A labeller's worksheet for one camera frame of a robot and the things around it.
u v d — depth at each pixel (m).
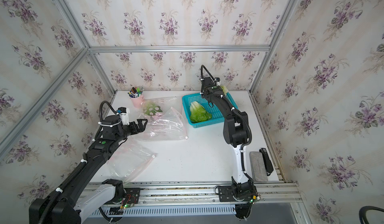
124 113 0.70
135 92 1.04
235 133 0.57
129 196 0.71
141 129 0.72
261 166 0.80
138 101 1.05
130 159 0.87
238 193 0.65
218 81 0.88
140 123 0.72
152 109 0.96
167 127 0.98
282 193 0.75
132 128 0.70
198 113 0.97
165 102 1.04
